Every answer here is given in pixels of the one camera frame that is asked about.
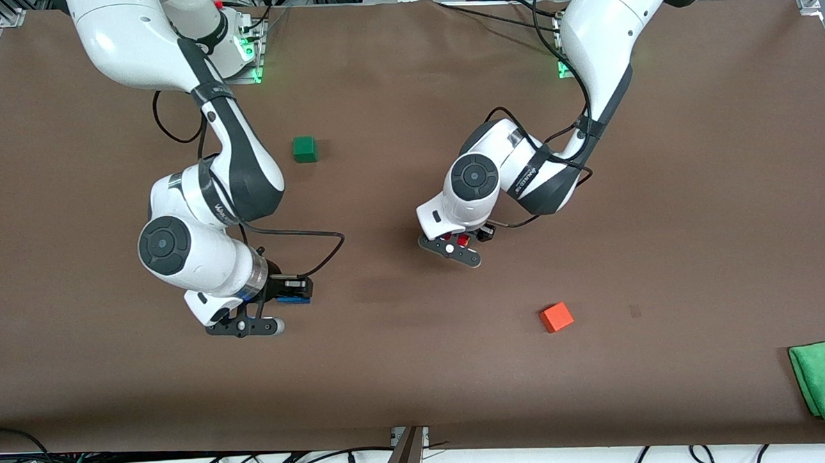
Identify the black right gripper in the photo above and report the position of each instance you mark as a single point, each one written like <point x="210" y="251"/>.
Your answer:
<point x="276" y="286"/>

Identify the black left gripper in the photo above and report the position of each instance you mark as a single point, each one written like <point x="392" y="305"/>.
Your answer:
<point x="483" y="233"/>

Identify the blue wooden block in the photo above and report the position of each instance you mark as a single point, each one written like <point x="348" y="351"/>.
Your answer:
<point x="292" y="301"/>

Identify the red wooden block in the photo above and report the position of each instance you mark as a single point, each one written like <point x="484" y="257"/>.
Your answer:
<point x="463" y="241"/>

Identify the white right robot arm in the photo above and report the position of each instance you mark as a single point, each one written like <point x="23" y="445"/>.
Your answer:
<point x="132" y="35"/>

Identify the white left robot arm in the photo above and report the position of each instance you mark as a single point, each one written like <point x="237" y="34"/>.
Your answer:
<point x="598" y="28"/>

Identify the orange wooden block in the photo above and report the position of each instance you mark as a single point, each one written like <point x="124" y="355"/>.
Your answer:
<point x="556" y="317"/>

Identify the green wooden block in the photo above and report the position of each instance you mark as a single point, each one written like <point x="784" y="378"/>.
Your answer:
<point x="304" y="149"/>

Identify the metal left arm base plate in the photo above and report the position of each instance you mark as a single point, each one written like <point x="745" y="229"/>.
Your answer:
<point x="563" y="70"/>

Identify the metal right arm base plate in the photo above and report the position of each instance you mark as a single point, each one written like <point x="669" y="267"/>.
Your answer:
<point x="252" y="71"/>

